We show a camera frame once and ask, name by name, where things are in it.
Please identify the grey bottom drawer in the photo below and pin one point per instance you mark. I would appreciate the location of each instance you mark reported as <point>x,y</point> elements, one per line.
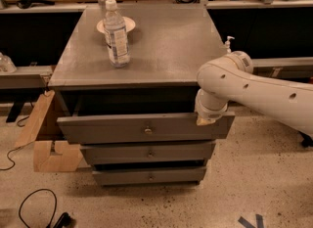
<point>149,175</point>

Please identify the white pump dispenser bottle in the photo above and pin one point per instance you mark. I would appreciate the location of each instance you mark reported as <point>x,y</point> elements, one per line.
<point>228,43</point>

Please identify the notched wooden block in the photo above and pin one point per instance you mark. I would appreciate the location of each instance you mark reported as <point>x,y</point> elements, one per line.
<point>56,156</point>

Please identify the grey wooden drawer cabinet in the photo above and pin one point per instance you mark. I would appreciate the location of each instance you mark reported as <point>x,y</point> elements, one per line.
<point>167,46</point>

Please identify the yellow foam padded gripper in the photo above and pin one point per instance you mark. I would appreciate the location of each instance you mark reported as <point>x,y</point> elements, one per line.
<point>210,113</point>

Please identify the wooden plank leaning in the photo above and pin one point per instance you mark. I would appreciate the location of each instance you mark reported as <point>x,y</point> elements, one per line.
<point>35,120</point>

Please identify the clear plastic water bottle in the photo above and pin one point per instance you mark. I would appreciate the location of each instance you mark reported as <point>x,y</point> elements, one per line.
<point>116,35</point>

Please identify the black stand leg right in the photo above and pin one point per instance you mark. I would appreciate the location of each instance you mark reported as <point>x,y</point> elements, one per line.
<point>307,140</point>

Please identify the small white plate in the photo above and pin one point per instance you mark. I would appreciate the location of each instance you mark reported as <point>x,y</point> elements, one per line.
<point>130,25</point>

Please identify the grey drawer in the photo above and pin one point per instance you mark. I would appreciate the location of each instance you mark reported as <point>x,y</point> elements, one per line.
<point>128,128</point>
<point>148,152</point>
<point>149,175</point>

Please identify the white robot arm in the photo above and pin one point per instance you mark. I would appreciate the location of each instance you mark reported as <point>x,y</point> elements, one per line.
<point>231,78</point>

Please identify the grey top drawer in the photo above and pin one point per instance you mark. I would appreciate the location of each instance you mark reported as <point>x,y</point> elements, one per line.
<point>128,128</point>

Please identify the grey middle drawer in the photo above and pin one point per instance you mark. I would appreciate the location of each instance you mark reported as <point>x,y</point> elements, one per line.
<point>148,152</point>

